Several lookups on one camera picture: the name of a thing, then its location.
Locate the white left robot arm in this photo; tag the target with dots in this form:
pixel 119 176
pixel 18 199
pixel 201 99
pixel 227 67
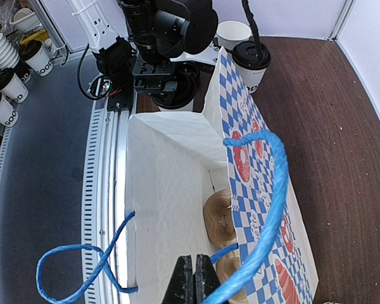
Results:
pixel 160 30

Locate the black plastic cup lid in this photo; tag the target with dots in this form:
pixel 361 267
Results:
pixel 245 55

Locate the background spare paper cups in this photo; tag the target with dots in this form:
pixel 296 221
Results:
pixel 16 66

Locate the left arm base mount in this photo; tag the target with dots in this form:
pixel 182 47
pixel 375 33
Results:
pixel 115 63

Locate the aluminium front rail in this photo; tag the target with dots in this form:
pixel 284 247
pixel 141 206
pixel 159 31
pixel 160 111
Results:
pixel 103 204

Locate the brown pulp cup carrier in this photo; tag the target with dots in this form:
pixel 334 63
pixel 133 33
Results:
pixel 221 232

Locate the black plastic lid stack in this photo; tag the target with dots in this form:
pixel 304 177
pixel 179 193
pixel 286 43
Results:
pixel 190 69

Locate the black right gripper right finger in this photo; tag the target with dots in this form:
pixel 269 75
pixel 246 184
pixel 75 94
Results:
pixel 205 278

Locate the white paper coffee cup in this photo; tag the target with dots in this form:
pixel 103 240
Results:
pixel 251 78

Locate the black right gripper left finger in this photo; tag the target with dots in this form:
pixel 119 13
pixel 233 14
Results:
pixel 180 287

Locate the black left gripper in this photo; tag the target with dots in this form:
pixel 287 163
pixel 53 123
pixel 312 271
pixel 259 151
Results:
pixel 154 78

